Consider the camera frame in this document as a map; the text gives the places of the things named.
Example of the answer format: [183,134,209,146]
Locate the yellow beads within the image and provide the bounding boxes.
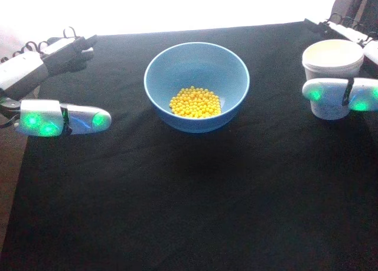
[168,86,222,119]

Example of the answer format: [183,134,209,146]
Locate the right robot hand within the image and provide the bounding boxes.
[301,12,378,113]

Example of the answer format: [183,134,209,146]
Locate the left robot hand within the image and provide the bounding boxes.
[0,27,112,138]

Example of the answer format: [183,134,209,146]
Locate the dark grey fabric drape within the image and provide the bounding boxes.
[330,0,378,32]

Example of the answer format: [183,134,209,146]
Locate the blue bowl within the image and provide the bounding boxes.
[144,41,251,134]

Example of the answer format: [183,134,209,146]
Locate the black table cloth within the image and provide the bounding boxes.
[0,19,378,271]

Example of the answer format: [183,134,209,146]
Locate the white plastic cup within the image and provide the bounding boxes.
[301,39,365,120]

